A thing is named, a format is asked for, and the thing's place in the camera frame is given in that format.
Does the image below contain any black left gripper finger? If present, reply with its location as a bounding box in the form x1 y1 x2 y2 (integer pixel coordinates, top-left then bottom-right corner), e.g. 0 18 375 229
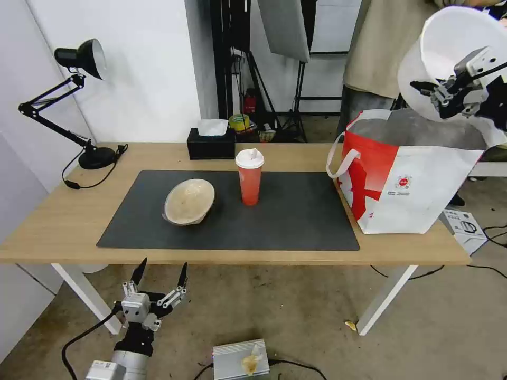
121 257 148 297
156 262 189 309

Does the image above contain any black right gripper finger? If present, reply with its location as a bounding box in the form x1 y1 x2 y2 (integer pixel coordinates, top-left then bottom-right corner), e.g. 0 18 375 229
409 77 460 116

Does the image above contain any white plastic bucket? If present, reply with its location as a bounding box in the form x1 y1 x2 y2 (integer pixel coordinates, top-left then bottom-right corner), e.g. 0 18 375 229
397 5 507 150

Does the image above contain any red white takeout bag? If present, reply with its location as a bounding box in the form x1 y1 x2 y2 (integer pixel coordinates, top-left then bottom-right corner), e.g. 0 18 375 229
325 109 487 235

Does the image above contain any person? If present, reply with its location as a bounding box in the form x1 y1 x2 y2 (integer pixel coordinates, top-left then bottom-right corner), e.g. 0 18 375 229
335 0 507 148

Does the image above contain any black desk mat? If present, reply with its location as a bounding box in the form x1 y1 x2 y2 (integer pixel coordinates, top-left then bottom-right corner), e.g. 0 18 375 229
96 170 361 252

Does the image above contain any beige paper bowl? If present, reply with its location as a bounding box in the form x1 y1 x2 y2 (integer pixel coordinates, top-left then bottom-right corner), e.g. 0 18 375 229
162 178 216 227

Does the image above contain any wooden table with white legs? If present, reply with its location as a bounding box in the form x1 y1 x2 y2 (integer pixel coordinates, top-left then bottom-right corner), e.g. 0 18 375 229
0 141 472 336

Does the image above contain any silver metal box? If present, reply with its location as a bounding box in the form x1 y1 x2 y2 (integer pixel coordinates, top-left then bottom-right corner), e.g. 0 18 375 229
212 338 271 380

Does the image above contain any crumpled paper scrap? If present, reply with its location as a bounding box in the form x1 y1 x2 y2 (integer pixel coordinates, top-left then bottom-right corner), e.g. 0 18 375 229
240 343 265 376

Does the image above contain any red cup with white lid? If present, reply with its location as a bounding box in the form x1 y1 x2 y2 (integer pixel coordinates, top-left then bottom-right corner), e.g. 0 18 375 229
235 147 265 206

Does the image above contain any white cardboard box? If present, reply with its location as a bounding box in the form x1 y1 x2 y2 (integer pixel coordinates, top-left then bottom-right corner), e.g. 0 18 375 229
439 208 490 257

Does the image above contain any black tissue box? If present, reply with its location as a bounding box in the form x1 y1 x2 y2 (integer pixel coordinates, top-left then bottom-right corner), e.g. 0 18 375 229
186 127 237 160

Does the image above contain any black light stand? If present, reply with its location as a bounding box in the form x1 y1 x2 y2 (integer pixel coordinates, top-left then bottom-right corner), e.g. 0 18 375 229
278 59 345 143

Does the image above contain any white tissue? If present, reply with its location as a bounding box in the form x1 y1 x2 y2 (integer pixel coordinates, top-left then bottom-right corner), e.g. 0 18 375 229
197 118 230 138

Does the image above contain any grey softbox light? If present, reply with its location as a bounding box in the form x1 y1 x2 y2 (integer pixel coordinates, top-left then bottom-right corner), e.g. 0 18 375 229
256 0 311 63

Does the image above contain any yellow green tape roll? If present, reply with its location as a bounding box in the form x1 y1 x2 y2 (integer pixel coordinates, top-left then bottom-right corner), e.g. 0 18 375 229
229 113 252 131

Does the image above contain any black desk lamp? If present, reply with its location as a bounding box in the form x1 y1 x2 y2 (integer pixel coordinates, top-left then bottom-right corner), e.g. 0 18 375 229
18 37 116 170

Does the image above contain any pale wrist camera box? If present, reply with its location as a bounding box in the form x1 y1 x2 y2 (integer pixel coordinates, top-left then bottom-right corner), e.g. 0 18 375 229
120 293 152 322
452 46 498 86

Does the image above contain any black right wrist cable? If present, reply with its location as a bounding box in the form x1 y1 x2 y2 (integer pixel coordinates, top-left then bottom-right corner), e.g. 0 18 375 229
451 61 507 86

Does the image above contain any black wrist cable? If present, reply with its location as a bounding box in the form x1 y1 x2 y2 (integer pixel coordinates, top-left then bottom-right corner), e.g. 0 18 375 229
61 302 124 380
451 61 507 86

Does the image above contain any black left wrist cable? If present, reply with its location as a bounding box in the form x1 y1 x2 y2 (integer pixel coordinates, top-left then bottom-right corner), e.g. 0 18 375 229
61 302 124 380

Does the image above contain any black lamp cable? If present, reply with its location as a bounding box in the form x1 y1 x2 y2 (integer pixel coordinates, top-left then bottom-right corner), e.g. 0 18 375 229
61 144 129 191

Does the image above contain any black floor cable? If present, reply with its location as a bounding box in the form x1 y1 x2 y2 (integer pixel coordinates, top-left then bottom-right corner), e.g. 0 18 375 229
370 224 507 281

